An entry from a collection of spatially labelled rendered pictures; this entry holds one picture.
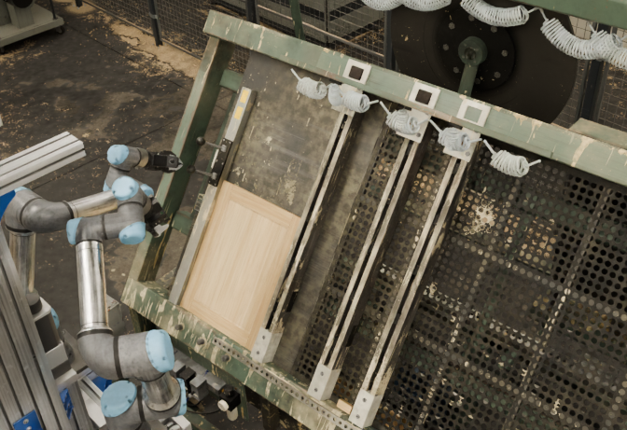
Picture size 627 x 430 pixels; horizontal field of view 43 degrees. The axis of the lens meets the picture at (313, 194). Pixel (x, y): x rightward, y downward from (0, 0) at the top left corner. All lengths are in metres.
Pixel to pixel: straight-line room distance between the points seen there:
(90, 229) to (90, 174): 3.55
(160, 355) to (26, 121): 4.70
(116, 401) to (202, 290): 0.86
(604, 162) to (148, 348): 1.42
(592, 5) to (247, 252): 1.55
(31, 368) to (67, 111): 4.40
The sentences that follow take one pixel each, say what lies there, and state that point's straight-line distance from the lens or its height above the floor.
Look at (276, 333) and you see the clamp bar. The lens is 3.07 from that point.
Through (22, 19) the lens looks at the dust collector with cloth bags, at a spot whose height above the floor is 0.24.
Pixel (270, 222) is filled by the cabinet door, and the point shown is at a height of 1.29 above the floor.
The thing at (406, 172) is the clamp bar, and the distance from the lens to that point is 2.76.
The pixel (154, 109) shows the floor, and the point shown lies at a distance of 6.57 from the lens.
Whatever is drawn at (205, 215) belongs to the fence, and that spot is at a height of 1.23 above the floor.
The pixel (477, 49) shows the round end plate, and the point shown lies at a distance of 3.08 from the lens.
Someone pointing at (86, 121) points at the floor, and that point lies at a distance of 6.57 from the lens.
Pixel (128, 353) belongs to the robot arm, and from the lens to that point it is 2.22.
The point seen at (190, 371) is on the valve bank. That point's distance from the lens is 3.32.
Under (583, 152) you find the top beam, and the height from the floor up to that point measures 1.88.
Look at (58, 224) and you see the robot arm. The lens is 2.79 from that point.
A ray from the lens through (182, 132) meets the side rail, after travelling 3.41.
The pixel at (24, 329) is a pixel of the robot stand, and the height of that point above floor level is 1.57.
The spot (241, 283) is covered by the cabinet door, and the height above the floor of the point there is 1.07.
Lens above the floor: 3.23
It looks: 37 degrees down
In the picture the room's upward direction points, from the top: 2 degrees counter-clockwise
